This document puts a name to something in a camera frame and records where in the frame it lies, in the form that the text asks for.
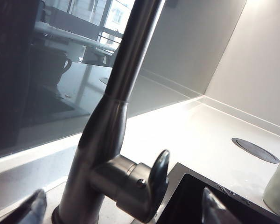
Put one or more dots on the black sink basin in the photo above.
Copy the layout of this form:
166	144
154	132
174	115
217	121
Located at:
189	198

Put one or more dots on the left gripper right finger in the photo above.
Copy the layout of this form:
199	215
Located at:
211	207

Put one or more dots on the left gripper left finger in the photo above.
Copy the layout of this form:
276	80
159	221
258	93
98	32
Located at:
32	207

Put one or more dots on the cream ceramic mug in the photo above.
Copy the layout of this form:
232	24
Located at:
277	186

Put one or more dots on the round grey countertop cover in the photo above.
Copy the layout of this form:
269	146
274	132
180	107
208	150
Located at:
254	149

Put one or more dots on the brushed steel faucet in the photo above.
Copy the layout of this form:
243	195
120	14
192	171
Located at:
121	70

